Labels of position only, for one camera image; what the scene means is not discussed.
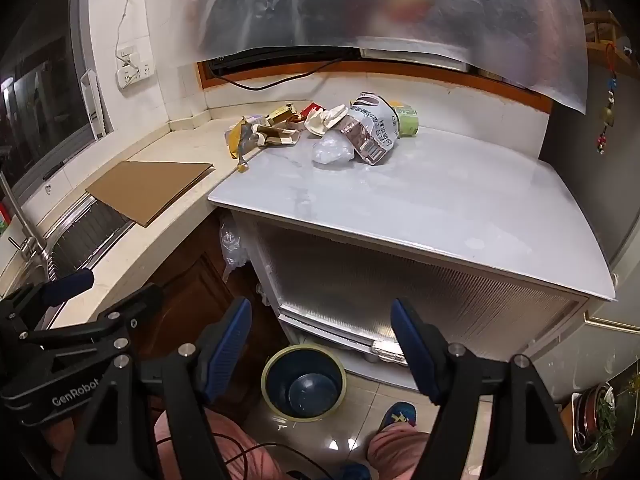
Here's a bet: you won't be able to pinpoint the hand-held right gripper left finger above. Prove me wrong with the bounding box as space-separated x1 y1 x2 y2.
62 296 253 480

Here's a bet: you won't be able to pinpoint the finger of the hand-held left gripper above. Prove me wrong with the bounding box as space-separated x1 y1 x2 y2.
0 269 96 333
20 284 165 361

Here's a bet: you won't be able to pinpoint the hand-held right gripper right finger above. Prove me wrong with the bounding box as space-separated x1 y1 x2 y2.
390 297 581 480

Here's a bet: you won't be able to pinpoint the blue bin with yellow rim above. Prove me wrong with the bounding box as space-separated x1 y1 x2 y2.
261 344 347 421

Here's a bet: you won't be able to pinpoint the pile of packaging trash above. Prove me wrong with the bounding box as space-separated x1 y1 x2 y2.
340 91 401 166

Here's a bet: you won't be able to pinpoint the green paper cup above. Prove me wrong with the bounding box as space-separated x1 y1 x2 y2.
390 102 420 139

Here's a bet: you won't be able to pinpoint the metal faucet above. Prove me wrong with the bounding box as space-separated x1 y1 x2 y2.
0 170 56 281

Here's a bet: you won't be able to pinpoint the white cabinet with ribbed door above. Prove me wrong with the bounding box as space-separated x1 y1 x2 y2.
250 215 588 391

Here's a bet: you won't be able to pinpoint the sink drain rack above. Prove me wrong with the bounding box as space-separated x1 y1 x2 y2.
42 195 136 281

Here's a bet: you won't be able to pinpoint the wooden cabinet door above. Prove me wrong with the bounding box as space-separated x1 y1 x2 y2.
135 215 296 361

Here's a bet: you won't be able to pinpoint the crumpled clear plastic bag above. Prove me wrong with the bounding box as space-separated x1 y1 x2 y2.
218 215 251 281

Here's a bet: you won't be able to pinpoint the person's right leg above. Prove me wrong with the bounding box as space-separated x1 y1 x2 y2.
367 422 436 480

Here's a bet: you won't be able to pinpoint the brown cardboard sheet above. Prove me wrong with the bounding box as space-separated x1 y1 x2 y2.
85 161 215 228

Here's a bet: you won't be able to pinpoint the kitchen window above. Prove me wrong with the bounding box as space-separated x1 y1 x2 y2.
0 0 96 196

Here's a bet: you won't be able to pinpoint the stacked metal pots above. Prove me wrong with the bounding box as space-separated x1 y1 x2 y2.
572 382 621 453

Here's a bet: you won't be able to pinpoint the banana peel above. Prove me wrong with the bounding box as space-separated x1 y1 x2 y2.
226 117 261 173

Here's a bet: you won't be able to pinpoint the green leafy plant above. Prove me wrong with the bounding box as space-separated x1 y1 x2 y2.
595 360 640 466

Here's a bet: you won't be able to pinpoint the brown paper carton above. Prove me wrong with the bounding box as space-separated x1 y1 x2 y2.
251 124 302 149

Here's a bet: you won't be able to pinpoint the yellow small box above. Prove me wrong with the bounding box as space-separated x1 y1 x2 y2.
265 102 297 128

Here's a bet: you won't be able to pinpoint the hanging bead ornament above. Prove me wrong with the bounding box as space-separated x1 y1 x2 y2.
595 42 621 156

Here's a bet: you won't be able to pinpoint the translucent plastic sheet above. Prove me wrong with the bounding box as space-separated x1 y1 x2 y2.
192 0 588 116

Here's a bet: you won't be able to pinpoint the wooden shelf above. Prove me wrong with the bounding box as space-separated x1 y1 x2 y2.
582 10 640 66

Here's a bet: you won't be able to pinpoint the thin black cable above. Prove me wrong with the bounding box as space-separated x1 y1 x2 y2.
155 435 346 480

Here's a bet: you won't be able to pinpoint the white wall holder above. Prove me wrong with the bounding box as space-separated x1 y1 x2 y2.
80 67 107 141

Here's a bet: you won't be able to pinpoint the white wall socket panel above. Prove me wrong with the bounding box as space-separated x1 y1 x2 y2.
116 46 153 90

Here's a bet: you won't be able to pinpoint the brown wooden window frame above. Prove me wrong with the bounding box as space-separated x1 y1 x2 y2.
197 57 553 113

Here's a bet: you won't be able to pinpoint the white cable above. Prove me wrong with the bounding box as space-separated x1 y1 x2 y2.
114 0 141 78

